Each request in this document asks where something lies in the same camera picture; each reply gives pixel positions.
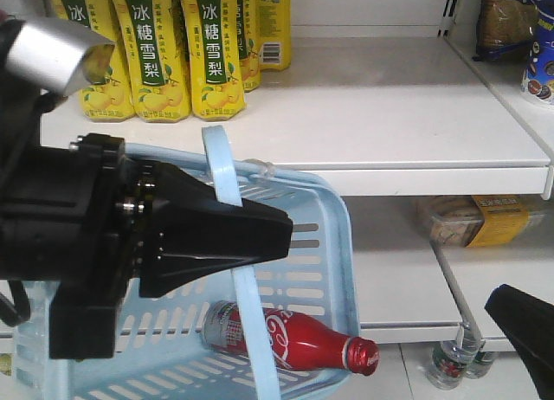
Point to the boxed biscuits yellow label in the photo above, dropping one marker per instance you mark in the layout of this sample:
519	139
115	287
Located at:
479	220

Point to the clear water bottle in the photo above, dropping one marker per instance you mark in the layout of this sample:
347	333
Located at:
449	362

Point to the white store shelving unit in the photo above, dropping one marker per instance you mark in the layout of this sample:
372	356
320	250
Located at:
383	101

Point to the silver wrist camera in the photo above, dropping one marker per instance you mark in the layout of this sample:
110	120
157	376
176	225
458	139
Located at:
55	54

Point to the light blue plastic basket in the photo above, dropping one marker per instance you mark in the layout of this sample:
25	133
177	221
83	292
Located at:
159	352

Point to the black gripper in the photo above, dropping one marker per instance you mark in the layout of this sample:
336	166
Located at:
81	219

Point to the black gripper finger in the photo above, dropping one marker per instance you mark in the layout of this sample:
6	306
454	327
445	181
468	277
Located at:
187	234
527	322

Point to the yellow pear drink bottle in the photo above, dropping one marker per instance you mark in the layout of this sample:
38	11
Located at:
153	36
217	91
111	98

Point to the red coca-cola aluminium bottle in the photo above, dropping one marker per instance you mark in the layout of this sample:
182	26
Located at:
299	342

